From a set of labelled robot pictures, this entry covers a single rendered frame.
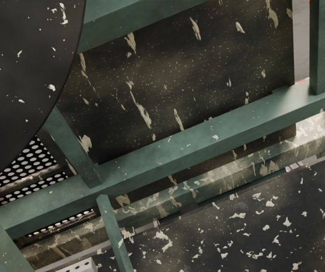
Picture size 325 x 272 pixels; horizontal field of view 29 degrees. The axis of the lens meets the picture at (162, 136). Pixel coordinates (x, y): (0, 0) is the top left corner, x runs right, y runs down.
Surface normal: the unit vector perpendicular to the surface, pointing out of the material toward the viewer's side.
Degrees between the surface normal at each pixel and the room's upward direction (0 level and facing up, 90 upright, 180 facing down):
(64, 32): 90
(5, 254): 104
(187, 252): 90
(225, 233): 90
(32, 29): 90
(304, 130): 38
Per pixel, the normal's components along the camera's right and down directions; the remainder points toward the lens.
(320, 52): 0.33, 0.79
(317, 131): -0.20, -0.48
